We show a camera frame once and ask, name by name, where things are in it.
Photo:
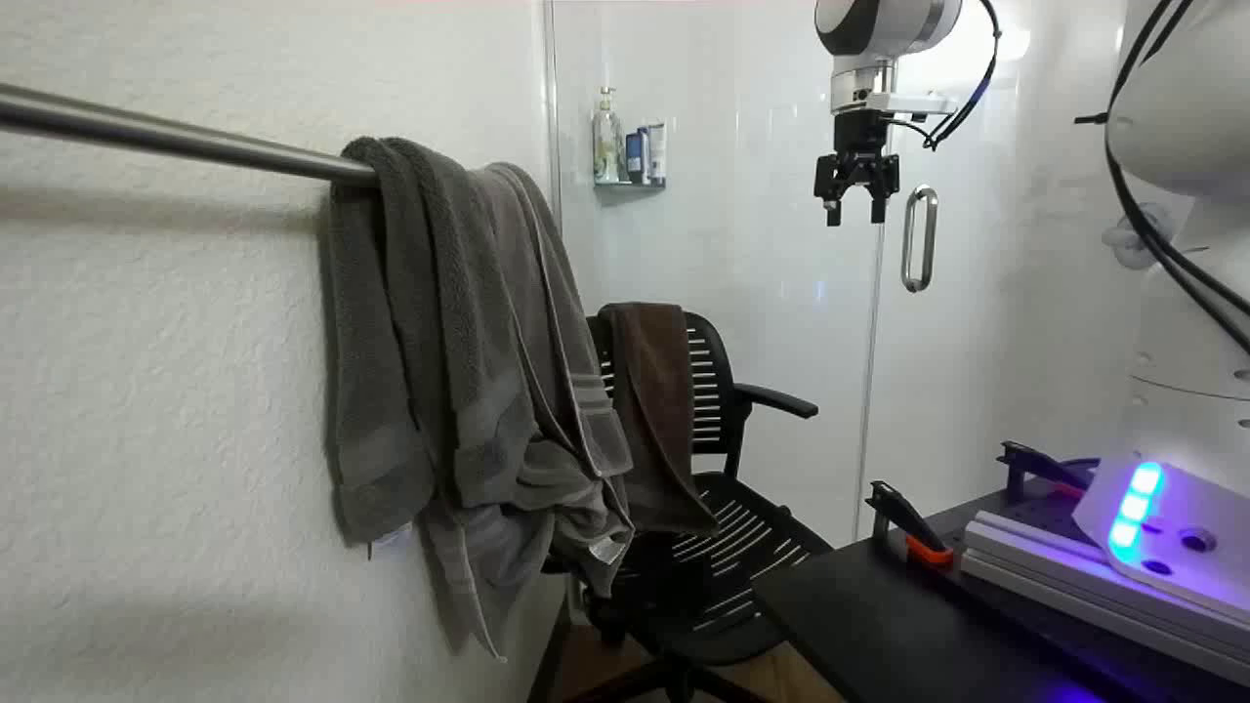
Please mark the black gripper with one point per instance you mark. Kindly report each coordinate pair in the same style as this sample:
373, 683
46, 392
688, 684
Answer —
858, 153

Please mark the dark grey towel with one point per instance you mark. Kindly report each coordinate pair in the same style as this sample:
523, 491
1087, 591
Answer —
377, 325

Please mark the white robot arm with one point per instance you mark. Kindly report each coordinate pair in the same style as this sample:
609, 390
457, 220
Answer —
1184, 119

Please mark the brown towel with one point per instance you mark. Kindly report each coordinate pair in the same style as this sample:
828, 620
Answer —
652, 392

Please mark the light grey striped-border towel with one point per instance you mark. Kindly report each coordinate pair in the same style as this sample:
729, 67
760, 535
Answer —
572, 354

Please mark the metal towel bar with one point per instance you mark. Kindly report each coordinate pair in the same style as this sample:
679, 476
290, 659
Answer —
160, 134

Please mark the fixed glass shower panel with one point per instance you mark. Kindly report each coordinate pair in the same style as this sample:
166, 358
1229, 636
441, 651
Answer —
743, 235

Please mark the glass shower door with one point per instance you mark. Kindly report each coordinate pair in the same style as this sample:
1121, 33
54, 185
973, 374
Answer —
1018, 338

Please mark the small blue bottle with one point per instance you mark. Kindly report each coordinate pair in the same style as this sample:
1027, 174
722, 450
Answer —
634, 159

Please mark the white pump bottle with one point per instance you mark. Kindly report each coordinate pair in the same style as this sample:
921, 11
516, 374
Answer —
609, 137

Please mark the dark blue clamp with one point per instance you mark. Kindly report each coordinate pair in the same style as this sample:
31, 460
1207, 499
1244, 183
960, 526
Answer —
1040, 465

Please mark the orange black clamp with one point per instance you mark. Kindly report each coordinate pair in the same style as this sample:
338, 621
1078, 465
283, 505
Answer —
911, 530

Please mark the black mesh office chair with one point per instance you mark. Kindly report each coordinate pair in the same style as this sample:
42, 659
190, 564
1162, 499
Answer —
729, 550

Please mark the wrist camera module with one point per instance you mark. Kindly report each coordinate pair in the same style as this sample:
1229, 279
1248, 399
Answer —
884, 93

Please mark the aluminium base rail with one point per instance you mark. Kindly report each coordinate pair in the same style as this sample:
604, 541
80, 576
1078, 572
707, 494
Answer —
1096, 578

